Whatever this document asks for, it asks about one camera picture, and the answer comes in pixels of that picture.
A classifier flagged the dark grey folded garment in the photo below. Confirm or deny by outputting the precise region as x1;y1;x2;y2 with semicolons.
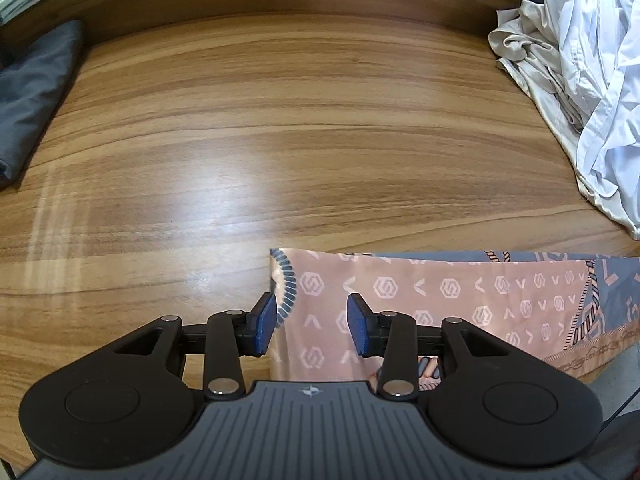
0;20;85;191

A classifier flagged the white shirt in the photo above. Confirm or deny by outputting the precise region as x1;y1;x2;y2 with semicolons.
542;0;640;201

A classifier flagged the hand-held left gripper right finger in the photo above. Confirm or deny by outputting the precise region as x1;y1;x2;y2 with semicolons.
346;292;511;402

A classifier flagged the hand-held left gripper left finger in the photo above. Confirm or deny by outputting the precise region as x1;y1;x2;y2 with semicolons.
112;292;278;402

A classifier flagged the beige garment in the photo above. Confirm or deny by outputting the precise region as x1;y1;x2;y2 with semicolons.
487;0;640;241

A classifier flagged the patterned grey and pink scarf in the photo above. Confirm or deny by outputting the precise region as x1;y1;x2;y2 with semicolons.
269;247;640;383

